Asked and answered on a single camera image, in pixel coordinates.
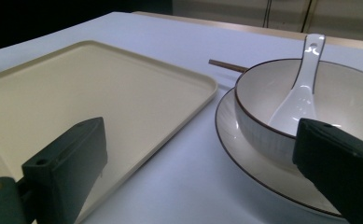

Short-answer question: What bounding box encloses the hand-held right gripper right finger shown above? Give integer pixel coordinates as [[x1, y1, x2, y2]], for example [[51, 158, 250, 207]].
[[292, 118, 363, 224]]

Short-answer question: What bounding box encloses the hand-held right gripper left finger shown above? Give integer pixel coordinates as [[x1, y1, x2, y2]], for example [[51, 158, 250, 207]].
[[21, 117, 108, 224]]

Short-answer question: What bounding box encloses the white bowl with dark rim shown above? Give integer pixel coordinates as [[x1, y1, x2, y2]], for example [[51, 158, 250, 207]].
[[234, 58, 363, 172]]

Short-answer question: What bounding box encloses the white ceramic spoon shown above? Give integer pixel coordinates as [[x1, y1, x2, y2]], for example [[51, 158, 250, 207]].
[[267, 33, 327, 137]]

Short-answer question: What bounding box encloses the cream plastic tray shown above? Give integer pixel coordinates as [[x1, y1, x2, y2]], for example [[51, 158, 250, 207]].
[[0, 39, 218, 224]]

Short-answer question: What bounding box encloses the white plate with dark rim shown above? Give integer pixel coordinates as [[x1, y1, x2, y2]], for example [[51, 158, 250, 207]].
[[214, 87, 346, 218]]

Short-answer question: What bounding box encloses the brown wooden chopstick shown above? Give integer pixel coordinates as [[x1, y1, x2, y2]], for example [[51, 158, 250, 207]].
[[208, 59, 249, 74]]

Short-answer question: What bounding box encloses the dark cable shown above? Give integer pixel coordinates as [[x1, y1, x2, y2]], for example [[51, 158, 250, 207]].
[[262, 0, 272, 28], [300, 0, 314, 34]]

